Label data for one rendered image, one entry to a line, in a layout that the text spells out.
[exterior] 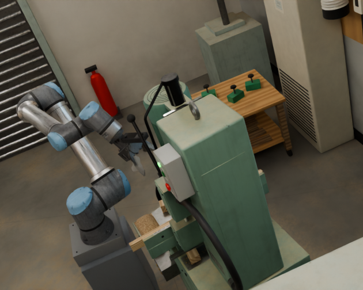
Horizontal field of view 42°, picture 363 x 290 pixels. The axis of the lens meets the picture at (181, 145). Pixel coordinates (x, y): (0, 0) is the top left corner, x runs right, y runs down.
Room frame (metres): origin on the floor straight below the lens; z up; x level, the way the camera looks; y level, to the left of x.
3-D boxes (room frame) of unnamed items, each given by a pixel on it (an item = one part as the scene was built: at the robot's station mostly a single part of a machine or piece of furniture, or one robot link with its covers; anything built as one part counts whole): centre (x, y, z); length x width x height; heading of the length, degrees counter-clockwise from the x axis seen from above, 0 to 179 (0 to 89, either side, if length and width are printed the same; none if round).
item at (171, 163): (1.21, 0.05, 1.40); 0.10 x 0.06 x 0.16; 13
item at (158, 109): (1.56, -0.01, 1.35); 0.18 x 0.18 x 0.31
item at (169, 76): (1.42, -0.04, 1.53); 0.08 x 0.08 x 0.17; 13
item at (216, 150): (1.27, -0.08, 1.16); 0.22 x 0.22 x 0.72; 13
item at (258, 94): (3.02, -0.45, 0.32); 0.66 x 0.57 x 0.64; 94
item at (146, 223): (1.58, 0.27, 0.92); 0.14 x 0.09 x 0.04; 13
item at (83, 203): (1.99, 0.59, 0.82); 0.17 x 0.15 x 0.18; 115
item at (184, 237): (1.34, 0.10, 1.02); 0.09 x 0.07 x 0.12; 103
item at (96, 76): (4.41, 0.56, 0.30); 0.19 x 0.18 x 0.60; 5
